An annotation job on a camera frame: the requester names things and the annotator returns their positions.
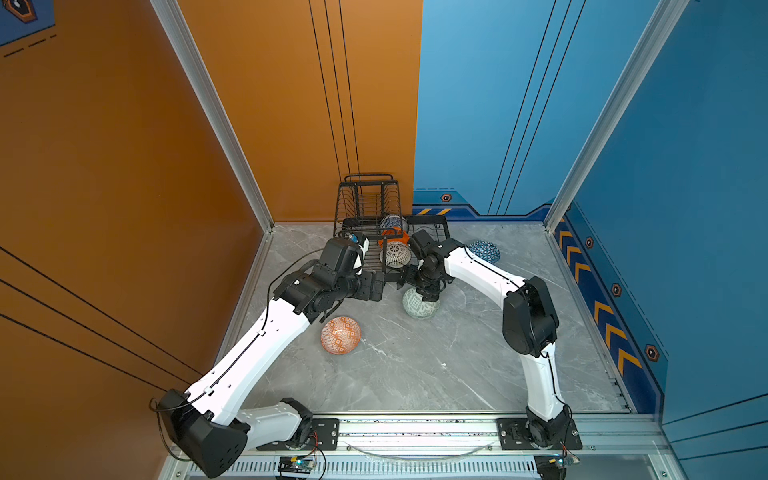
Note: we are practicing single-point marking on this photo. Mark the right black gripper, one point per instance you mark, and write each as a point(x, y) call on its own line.
point(406, 278)

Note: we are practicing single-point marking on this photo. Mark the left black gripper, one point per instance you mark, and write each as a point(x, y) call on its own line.
point(365, 292)

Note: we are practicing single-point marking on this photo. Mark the green patterned bowl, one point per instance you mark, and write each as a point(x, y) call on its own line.
point(417, 307)

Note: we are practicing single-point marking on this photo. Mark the white brown striped bowl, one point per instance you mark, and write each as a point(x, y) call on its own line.
point(395, 255)

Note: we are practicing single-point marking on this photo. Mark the plain orange bowl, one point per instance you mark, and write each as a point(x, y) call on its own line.
point(394, 234)

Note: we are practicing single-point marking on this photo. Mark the red orange patterned bowl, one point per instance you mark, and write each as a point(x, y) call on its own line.
point(340, 335)

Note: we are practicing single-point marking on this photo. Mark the blue floral bowl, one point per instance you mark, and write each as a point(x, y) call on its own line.
point(394, 222)

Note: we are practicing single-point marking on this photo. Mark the black wire dish rack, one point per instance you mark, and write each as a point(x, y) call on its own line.
point(368, 205)

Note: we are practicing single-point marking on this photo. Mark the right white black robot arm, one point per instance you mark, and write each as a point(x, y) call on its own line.
point(529, 324)

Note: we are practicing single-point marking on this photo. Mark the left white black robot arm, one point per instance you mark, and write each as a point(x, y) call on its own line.
point(208, 421)

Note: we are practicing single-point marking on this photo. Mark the dark blue patterned bowl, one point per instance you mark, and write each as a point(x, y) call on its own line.
point(485, 250)

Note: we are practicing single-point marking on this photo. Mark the left green circuit board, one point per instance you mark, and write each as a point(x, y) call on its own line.
point(296, 467)

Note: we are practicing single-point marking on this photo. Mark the green circuit board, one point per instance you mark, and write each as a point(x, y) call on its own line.
point(296, 467)
point(564, 461)

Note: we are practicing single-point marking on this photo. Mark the right green circuit board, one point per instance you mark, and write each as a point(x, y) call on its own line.
point(564, 461)

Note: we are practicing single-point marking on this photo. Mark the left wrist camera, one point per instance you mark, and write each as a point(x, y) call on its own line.
point(344, 255)

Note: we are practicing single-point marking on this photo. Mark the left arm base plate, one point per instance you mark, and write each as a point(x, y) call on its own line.
point(323, 433)

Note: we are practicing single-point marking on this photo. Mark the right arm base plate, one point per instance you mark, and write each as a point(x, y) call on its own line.
point(526, 434)

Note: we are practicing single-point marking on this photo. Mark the aluminium front rail frame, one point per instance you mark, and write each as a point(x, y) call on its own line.
point(466, 446)

